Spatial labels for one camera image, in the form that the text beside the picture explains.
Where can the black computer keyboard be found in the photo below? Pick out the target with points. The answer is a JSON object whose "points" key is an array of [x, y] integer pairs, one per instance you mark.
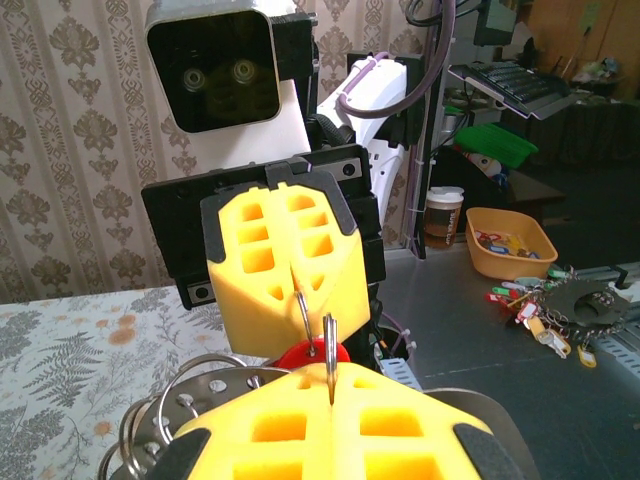
{"points": [[515, 80]]}

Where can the yellow plastic key tag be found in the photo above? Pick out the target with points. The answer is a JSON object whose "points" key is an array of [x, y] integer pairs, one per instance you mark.
{"points": [[587, 356], [536, 328]]}

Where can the green plastic crate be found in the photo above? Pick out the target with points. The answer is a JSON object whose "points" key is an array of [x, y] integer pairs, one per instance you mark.
{"points": [[495, 142]]}

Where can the red plastic key tag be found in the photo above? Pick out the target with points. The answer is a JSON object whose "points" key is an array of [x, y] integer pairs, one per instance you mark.
{"points": [[500, 299], [526, 312], [295, 357]]}

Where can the brown paper coffee cup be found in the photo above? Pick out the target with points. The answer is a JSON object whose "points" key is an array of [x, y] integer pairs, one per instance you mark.
{"points": [[442, 220]]}

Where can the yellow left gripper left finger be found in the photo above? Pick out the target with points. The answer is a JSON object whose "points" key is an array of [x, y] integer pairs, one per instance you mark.
{"points": [[280, 450]]}

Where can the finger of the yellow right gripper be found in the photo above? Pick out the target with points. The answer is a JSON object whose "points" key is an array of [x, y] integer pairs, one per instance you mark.
{"points": [[250, 310], [345, 285]]}

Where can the dark computer monitor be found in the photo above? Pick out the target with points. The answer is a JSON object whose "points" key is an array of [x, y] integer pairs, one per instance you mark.
{"points": [[495, 22]]}

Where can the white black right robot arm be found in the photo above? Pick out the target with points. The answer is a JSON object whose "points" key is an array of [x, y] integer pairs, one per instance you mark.
{"points": [[375, 85]]}

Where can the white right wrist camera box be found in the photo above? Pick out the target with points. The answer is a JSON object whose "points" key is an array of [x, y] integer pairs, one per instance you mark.
{"points": [[215, 70]]}

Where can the tan plastic bin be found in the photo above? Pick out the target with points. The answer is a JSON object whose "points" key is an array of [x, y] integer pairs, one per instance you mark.
{"points": [[510, 267]]}

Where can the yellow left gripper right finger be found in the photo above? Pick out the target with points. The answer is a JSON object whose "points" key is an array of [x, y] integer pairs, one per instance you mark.
{"points": [[380, 450]]}

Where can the green plastic key tag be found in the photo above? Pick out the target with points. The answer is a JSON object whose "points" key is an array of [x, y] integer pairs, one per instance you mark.
{"points": [[502, 290]]}

